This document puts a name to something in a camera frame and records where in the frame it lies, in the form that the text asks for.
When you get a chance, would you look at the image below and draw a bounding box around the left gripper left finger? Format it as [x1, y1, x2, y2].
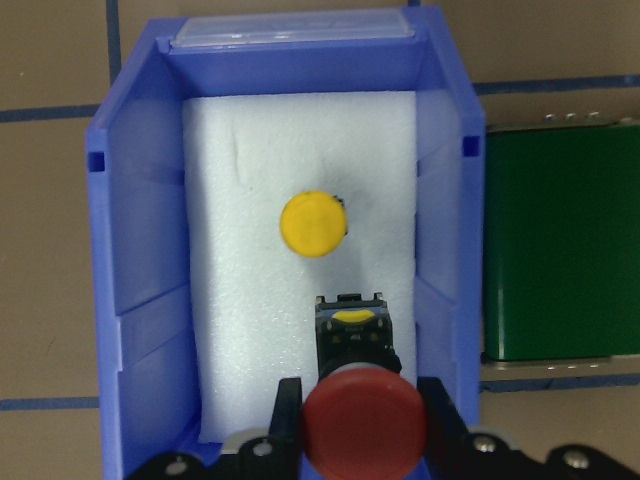
[268, 377, 303, 475]

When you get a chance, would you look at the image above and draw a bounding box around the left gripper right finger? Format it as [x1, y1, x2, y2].
[417, 377, 469, 470]

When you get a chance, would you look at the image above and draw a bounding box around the red push button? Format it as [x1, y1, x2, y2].
[302, 293, 427, 479]

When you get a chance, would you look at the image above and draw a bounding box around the yellow push button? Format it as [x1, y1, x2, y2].
[279, 190, 348, 258]

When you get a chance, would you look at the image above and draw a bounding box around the blue left plastic bin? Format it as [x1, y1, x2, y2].
[86, 6, 485, 479]

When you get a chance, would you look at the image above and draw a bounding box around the green conveyor belt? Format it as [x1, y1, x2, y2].
[483, 121, 639, 364]

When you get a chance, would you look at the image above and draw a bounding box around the white foam pad left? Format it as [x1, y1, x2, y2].
[183, 91, 417, 443]

